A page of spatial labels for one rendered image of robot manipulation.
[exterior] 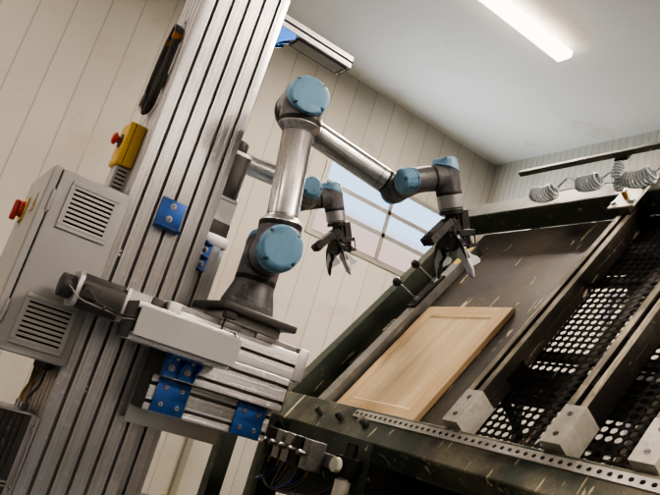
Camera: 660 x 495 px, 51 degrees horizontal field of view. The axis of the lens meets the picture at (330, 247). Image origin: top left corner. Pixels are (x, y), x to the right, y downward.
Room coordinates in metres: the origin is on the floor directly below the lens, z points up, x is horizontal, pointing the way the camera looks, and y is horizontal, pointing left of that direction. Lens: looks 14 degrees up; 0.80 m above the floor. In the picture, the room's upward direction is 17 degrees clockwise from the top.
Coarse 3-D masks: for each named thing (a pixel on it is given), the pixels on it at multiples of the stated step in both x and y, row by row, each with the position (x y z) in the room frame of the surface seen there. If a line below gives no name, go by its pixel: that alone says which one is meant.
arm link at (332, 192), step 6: (324, 186) 2.48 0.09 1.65; (330, 186) 2.46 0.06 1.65; (336, 186) 2.47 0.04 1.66; (324, 192) 2.47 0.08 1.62; (330, 192) 2.47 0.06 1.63; (336, 192) 2.47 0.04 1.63; (342, 192) 2.49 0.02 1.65; (324, 198) 2.47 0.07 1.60; (330, 198) 2.47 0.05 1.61; (336, 198) 2.47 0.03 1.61; (342, 198) 2.49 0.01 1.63; (324, 204) 2.49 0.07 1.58; (330, 204) 2.48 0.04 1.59; (336, 204) 2.48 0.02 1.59; (342, 204) 2.49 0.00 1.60; (330, 210) 2.49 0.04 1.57; (336, 210) 2.55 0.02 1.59
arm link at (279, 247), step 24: (288, 96) 1.71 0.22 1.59; (312, 96) 1.71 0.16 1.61; (288, 120) 1.73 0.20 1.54; (312, 120) 1.73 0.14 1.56; (288, 144) 1.74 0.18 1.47; (288, 168) 1.73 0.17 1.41; (288, 192) 1.74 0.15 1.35; (264, 216) 1.74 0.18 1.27; (288, 216) 1.74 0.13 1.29; (264, 240) 1.71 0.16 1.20; (288, 240) 1.72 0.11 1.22; (264, 264) 1.74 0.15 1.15; (288, 264) 1.74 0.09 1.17
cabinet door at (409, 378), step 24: (432, 312) 2.61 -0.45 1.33; (456, 312) 2.50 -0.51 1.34; (480, 312) 2.39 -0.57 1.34; (504, 312) 2.29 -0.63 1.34; (408, 336) 2.58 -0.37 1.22; (432, 336) 2.47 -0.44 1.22; (456, 336) 2.37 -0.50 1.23; (480, 336) 2.27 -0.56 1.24; (384, 360) 2.54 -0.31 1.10; (408, 360) 2.44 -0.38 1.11; (432, 360) 2.34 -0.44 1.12; (456, 360) 2.25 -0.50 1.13; (360, 384) 2.51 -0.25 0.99; (384, 384) 2.42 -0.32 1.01; (408, 384) 2.32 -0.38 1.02; (432, 384) 2.23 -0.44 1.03; (384, 408) 2.29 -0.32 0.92; (408, 408) 2.21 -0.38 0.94
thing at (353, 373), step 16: (448, 272) 2.75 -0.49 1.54; (400, 320) 2.67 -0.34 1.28; (384, 336) 2.65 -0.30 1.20; (400, 336) 2.66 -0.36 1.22; (368, 352) 2.63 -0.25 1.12; (384, 352) 2.64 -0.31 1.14; (352, 368) 2.60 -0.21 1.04; (336, 384) 2.58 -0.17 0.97; (352, 384) 2.59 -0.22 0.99; (336, 400) 2.57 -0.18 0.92
